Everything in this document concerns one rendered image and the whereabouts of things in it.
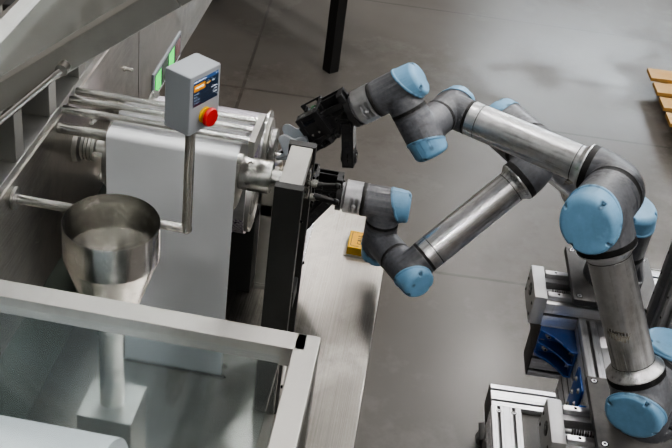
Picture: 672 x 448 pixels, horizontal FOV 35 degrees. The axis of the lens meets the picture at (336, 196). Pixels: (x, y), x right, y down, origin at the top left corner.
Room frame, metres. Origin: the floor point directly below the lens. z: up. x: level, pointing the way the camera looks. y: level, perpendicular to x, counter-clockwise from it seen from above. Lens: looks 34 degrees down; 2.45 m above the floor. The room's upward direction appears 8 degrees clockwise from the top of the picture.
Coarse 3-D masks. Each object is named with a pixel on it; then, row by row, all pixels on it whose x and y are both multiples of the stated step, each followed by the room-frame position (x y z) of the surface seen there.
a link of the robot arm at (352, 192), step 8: (344, 184) 1.97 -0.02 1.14; (352, 184) 1.97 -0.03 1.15; (360, 184) 1.97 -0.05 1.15; (344, 192) 1.95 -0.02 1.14; (352, 192) 1.95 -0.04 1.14; (360, 192) 1.95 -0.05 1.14; (344, 200) 1.94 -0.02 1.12; (352, 200) 1.94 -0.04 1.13; (360, 200) 1.94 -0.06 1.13; (344, 208) 1.94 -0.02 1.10; (352, 208) 1.93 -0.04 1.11
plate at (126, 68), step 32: (192, 0) 2.59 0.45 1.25; (160, 32) 2.28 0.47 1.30; (192, 32) 2.61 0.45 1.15; (96, 64) 1.82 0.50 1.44; (128, 64) 2.02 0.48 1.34; (32, 160) 1.48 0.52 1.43; (64, 160) 1.63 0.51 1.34; (32, 192) 1.47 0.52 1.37; (64, 192) 1.62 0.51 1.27; (96, 192) 1.80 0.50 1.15; (0, 224) 1.34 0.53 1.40; (32, 224) 1.46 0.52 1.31; (0, 256) 1.33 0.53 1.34; (32, 256) 1.46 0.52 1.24
